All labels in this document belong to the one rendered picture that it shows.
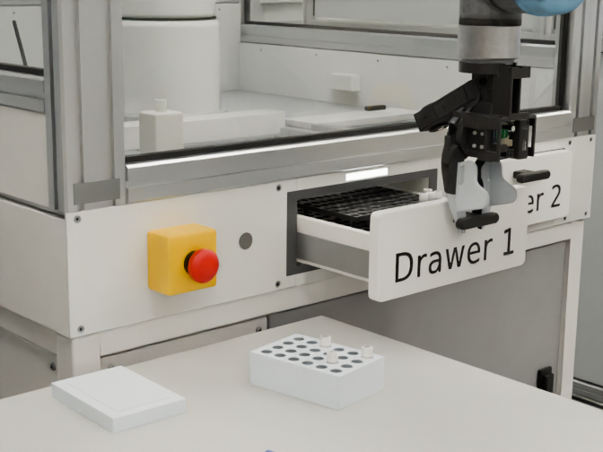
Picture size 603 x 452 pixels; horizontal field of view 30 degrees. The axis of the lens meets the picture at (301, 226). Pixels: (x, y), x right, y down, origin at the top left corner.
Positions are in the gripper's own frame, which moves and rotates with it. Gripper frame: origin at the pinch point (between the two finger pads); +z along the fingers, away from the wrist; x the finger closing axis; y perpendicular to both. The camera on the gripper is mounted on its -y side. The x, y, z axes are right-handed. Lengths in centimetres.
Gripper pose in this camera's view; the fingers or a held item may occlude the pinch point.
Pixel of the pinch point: (467, 219)
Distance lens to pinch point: 144.0
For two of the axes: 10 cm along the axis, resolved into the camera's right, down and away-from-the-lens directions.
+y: 6.7, 1.7, -7.3
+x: 7.5, -1.4, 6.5
